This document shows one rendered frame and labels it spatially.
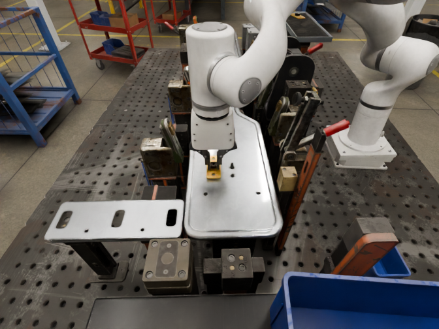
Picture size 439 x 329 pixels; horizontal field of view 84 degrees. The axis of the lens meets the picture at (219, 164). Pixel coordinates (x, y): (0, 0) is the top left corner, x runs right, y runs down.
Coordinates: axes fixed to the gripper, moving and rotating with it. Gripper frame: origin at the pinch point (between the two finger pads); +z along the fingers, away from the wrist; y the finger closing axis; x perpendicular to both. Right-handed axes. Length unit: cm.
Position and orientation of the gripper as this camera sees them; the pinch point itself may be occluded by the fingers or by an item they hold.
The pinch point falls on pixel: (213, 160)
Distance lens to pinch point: 63.4
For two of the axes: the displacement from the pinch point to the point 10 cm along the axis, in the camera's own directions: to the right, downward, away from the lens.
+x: 0.2, 7.1, -7.1
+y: -10.0, 0.2, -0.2
